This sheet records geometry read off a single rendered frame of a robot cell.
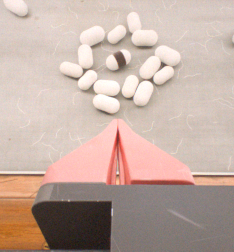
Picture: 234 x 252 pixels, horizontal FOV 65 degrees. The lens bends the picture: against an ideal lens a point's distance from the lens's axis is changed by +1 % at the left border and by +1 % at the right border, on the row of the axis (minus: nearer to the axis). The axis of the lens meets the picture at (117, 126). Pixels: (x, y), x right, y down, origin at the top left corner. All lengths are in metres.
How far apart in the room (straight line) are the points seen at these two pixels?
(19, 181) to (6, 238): 0.06
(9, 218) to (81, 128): 0.13
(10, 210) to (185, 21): 0.35
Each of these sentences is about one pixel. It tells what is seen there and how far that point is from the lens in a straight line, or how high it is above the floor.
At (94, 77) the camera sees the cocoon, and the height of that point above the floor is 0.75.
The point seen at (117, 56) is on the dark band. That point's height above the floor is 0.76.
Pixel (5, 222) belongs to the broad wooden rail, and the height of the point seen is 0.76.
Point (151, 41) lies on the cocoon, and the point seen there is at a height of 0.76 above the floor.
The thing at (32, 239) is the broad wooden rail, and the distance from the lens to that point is 0.24.
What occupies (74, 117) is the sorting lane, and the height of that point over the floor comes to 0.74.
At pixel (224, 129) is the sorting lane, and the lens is 0.28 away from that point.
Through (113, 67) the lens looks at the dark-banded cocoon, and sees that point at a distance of 0.26.
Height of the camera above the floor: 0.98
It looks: 76 degrees down
